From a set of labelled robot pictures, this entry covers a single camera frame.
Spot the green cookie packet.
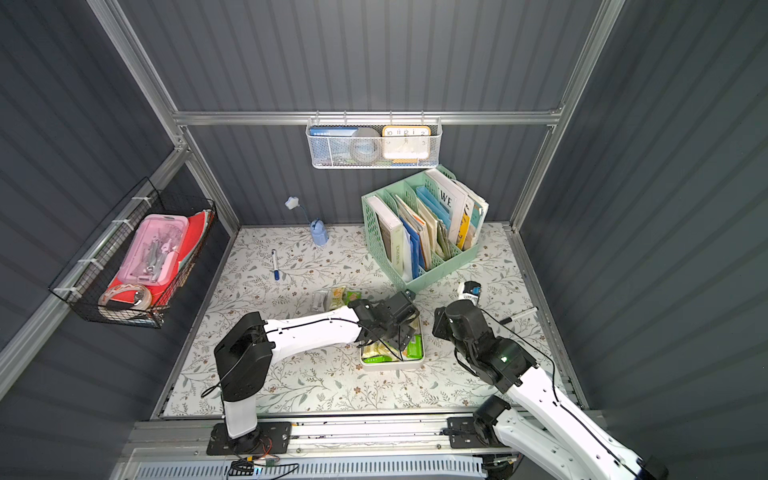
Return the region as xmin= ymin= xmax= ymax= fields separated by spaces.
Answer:
xmin=343 ymin=290 xmax=362 ymax=305

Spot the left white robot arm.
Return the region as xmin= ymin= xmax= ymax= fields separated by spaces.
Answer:
xmin=201 ymin=290 xmax=420 ymax=441

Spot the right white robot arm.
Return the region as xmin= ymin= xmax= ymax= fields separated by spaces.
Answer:
xmin=433 ymin=299 xmax=669 ymax=479

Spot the white storage box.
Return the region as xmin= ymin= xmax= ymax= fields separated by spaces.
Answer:
xmin=360 ymin=320 xmax=425 ymax=372

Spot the blue box in basket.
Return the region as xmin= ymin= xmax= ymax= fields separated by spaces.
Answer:
xmin=307 ymin=126 xmax=358 ymax=168

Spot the black white pen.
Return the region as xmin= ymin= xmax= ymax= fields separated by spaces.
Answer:
xmin=500 ymin=307 xmax=538 ymax=326

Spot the blue folder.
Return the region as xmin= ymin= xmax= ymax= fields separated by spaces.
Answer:
xmin=399 ymin=217 xmax=421 ymax=280

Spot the white brown book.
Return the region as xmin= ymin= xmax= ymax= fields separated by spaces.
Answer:
xmin=366 ymin=195 xmax=413 ymax=282

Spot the mint green file organizer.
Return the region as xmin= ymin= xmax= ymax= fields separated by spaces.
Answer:
xmin=361 ymin=166 xmax=489 ymax=292

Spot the blue small bottle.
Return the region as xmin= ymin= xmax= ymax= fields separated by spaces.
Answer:
xmin=285 ymin=196 xmax=329 ymax=246

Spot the blue white marker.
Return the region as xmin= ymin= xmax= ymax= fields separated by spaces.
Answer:
xmin=271 ymin=249 xmax=282 ymax=281

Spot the white book WE cover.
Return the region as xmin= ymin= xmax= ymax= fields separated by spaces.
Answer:
xmin=426 ymin=169 xmax=474 ymax=251

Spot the yellow white clock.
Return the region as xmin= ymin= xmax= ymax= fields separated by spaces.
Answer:
xmin=381 ymin=125 xmax=432 ymax=163

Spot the grey tape roll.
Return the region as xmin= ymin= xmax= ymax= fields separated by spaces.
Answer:
xmin=349 ymin=127 xmax=381 ymax=165

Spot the clear tape roll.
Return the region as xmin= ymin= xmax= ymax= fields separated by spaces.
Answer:
xmin=98 ymin=284 xmax=153 ymax=311

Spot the pink plastic case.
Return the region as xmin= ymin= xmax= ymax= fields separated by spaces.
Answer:
xmin=117 ymin=214 xmax=189 ymax=286

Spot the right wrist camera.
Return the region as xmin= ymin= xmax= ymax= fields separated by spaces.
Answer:
xmin=458 ymin=280 xmax=482 ymax=306

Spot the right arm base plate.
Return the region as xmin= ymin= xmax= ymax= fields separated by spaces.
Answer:
xmin=441 ymin=417 xmax=505 ymax=450

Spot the aluminium rail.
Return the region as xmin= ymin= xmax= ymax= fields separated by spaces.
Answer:
xmin=119 ymin=409 xmax=613 ymax=463

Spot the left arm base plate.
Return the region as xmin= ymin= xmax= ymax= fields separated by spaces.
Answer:
xmin=206 ymin=422 xmax=292 ymax=456

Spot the white wire wall basket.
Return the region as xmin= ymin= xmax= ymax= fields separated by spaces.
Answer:
xmin=305 ymin=119 xmax=443 ymax=170

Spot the black wire side basket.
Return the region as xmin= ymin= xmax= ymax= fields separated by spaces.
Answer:
xmin=49 ymin=178 xmax=217 ymax=329

